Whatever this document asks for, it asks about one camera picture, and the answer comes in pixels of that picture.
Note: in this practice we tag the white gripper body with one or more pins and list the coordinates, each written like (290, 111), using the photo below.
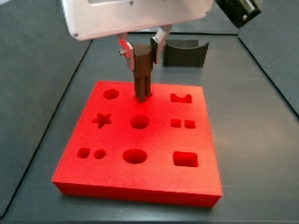
(97, 18)

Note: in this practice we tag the gripper finger with red pad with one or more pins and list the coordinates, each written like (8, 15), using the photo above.
(127, 50)

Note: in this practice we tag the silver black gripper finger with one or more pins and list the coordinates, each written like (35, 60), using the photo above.
(157, 41)

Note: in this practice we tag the dark three prong peg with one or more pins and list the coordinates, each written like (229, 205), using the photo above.
(143, 70)

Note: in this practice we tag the black curved holder stand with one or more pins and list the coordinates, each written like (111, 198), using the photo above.
(184, 53)

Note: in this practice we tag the red shape sorter block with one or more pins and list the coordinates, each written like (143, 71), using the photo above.
(143, 151)

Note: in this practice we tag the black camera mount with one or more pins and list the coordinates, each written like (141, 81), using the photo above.
(240, 10)

